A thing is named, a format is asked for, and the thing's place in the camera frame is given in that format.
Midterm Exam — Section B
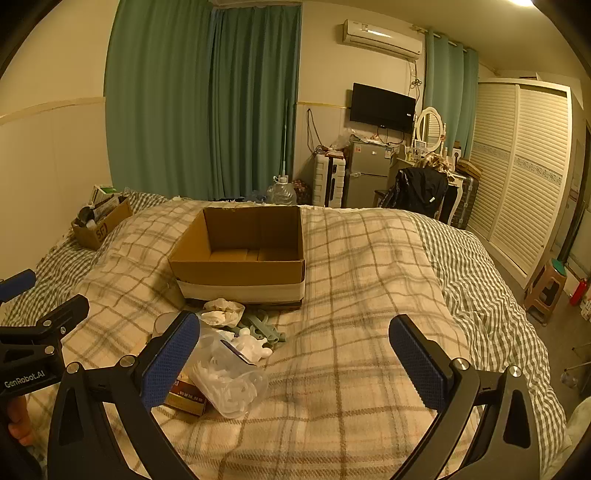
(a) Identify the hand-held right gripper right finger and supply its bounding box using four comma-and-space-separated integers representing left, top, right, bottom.
389, 315, 542, 480

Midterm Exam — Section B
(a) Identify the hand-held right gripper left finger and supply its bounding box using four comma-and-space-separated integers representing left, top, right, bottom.
47, 310, 201, 480

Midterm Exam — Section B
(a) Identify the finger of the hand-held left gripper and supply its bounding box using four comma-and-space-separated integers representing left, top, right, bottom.
0, 294, 90, 358
0, 269, 37, 305

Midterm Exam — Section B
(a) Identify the clear plastic cup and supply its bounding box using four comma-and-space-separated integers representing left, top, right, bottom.
154, 311, 185, 337

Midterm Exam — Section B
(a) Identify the small red paper box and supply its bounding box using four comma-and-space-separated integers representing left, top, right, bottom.
164, 376, 208, 416

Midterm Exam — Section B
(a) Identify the clear cotton swab container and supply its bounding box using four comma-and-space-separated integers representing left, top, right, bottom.
189, 330, 269, 418

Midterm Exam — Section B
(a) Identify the beige bag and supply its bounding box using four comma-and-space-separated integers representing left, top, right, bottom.
203, 298, 246, 326

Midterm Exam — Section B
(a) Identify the light green plastic hanger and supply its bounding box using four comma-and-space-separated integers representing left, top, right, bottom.
235, 310, 287, 344

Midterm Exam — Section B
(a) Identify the large cardboard box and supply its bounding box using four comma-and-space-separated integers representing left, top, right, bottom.
167, 205, 306, 309

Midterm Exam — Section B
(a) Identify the person's left hand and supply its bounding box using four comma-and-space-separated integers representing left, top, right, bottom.
8, 396, 32, 441

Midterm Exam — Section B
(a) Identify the small cardboard box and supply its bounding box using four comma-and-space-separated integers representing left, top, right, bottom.
71, 196, 134, 251

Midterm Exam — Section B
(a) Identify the green checked bed sheet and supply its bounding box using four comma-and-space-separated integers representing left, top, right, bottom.
0, 191, 573, 467

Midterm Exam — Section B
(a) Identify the green and white carton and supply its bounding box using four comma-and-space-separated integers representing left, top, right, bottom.
92, 185, 123, 208

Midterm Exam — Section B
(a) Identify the brown plastic stool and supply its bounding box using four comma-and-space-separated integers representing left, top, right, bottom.
524, 259, 568, 324

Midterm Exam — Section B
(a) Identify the dark suitcase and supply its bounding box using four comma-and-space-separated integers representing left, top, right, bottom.
450, 173, 481, 230

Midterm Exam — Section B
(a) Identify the black jacket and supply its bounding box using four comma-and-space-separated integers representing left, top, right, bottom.
381, 167, 450, 217

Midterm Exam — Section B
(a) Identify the red fire extinguisher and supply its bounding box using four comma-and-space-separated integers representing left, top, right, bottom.
569, 276, 591, 306

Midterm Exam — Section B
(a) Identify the silver refrigerator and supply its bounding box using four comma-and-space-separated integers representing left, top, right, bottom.
344, 138, 400, 208

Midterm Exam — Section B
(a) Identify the large clear water bottle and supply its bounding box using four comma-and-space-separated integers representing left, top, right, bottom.
265, 175, 297, 205

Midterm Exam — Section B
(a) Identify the white suitcase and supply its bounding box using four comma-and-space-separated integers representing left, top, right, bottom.
311, 154, 347, 208

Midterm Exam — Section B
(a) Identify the tan fluffy item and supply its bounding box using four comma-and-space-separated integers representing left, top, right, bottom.
418, 154, 455, 174

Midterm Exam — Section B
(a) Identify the white louvered wardrobe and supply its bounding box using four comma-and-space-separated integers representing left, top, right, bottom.
464, 78, 573, 289

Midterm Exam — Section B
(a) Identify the light green curtain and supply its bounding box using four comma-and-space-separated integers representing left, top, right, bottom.
105, 0, 218, 199

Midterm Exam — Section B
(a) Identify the white oval mirror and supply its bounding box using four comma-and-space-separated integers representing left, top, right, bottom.
414, 107, 448, 153

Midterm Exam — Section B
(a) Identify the white mop pole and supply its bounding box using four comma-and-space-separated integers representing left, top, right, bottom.
279, 99, 294, 178

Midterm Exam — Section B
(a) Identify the dark green curtain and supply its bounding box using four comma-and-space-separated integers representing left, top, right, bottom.
210, 7, 303, 204

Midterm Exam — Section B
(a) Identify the narrow teal curtain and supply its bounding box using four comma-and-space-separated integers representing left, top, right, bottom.
424, 28, 478, 160

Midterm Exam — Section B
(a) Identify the white air conditioner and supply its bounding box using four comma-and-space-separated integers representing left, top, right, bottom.
342, 18, 424, 61

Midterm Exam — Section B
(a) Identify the black wall television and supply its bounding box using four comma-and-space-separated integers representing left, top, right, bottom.
349, 83, 416, 132

